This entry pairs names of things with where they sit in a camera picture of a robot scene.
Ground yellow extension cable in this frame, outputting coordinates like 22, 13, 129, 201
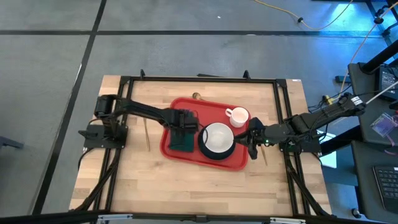
340, 1, 398, 101
253, 0, 354, 31

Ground purple translucent badge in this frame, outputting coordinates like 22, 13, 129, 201
370, 112, 398, 138

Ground white ceramic bowl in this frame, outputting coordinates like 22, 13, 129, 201
202, 122, 235, 154

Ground red plastic tray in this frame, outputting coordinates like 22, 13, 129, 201
159, 97, 251, 172

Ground black keyboard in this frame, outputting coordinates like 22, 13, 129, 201
372, 165, 398, 214

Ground grey floor object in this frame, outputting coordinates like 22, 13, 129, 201
0, 136, 24, 151

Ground black chair base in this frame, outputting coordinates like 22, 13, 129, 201
371, 0, 398, 38

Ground black round post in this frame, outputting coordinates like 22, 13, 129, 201
360, 39, 398, 75

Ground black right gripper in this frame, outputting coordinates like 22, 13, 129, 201
233, 116, 270, 160

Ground silver aluminium bracket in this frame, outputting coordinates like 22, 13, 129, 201
269, 217, 307, 224
96, 213, 133, 223

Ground white cable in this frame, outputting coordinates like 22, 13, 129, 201
365, 80, 398, 105

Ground black electronic device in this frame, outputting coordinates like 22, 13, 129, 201
377, 65, 398, 102

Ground dark teal plate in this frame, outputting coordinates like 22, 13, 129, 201
197, 124, 236, 161

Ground black power cable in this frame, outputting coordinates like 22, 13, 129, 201
307, 91, 346, 121

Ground dark green napkin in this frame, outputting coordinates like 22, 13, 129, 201
169, 128, 196, 153

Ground gold fork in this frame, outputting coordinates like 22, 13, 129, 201
260, 144, 269, 167

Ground black overhead mount bar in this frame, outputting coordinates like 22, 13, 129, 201
0, 210, 398, 224

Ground white ceramic mug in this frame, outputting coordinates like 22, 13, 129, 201
224, 106, 250, 129

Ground black metal table frame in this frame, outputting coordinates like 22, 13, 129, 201
70, 68, 333, 218

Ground black diagonal strut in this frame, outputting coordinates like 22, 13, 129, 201
320, 126, 357, 156

